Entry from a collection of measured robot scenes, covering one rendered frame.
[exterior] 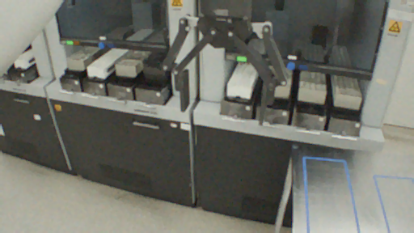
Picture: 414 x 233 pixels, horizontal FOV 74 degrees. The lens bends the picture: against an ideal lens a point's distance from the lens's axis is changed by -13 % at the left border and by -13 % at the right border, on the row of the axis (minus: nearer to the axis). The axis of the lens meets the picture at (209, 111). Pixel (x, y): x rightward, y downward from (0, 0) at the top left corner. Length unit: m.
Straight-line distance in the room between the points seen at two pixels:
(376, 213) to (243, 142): 0.71
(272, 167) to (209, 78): 0.50
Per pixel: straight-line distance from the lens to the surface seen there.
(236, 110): 1.33
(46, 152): 2.21
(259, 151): 1.43
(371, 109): 1.41
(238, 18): 0.45
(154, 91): 1.42
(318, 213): 0.90
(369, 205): 0.97
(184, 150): 1.55
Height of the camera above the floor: 1.49
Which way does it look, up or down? 33 degrees down
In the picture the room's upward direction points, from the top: straight up
